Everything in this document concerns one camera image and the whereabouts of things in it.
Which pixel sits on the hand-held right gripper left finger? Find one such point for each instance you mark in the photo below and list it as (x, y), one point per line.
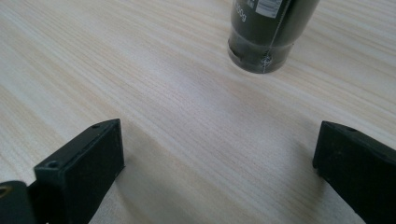
(77, 174)

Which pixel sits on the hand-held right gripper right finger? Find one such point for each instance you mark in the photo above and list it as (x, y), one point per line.
(361, 168)

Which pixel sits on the dark green squeeze tube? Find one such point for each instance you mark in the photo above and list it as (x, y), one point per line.
(264, 31)

